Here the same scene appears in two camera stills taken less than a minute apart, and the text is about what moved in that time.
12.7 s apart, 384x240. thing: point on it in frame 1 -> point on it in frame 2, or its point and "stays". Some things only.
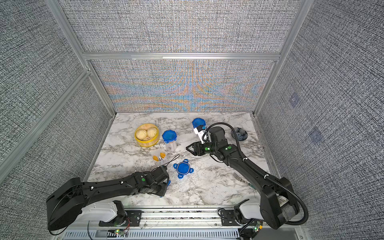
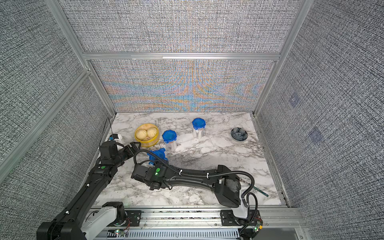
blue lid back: x=198 y=121 stays
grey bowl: x=241 y=134 stays
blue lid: x=169 y=135 stays
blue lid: x=183 y=168 -> x=160 y=152
